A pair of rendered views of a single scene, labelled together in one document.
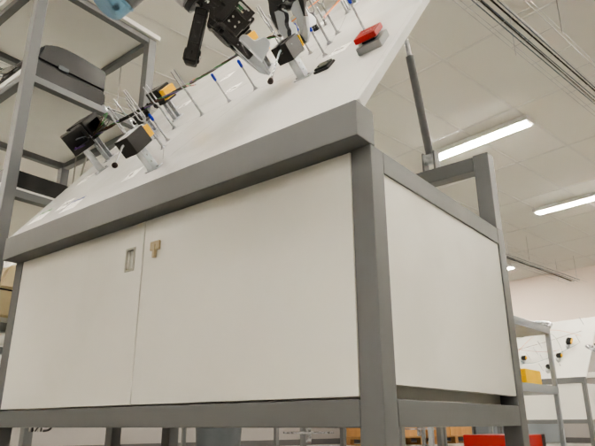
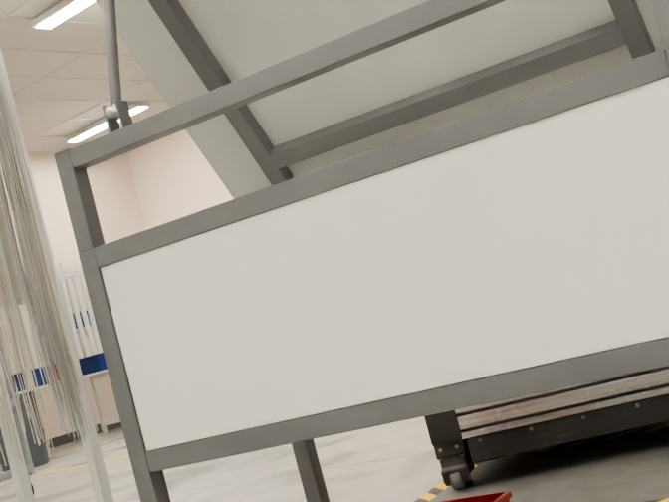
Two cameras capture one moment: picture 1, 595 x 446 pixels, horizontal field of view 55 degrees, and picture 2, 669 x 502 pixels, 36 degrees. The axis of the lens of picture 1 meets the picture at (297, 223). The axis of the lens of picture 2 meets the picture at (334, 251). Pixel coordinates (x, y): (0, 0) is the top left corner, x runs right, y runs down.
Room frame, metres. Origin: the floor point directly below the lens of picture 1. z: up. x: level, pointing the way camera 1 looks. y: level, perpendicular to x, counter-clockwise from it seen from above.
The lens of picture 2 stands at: (3.37, -0.39, 0.55)
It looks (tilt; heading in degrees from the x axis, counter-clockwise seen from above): 4 degrees up; 169
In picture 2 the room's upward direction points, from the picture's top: 15 degrees counter-clockwise
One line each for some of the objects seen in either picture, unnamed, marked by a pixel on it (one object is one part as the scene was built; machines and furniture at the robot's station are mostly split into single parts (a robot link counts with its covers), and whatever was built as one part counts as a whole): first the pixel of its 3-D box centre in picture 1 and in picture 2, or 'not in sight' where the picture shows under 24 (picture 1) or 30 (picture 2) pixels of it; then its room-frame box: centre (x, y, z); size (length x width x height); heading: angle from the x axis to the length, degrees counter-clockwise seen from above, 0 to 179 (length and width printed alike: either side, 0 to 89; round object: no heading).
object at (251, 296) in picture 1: (232, 290); not in sight; (1.05, 0.12, 0.60); 0.55 x 0.03 x 0.39; 51
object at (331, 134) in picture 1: (142, 204); not in sight; (1.21, 0.35, 0.83); 1.18 x 0.05 x 0.06; 51
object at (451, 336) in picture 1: (239, 326); (434, 265); (1.46, 0.15, 0.60); 1.17 x 0.58 x 0.40; 51
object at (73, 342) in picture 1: (71, 322); not in sight; (1.40, 0.55, 0.60); 0.55 x 0.02 x 0.39; 51
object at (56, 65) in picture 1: (53, 84); not in sight; (1.84, 0.90, 1.56); 0.30 x 0.23 x 0.19; 143
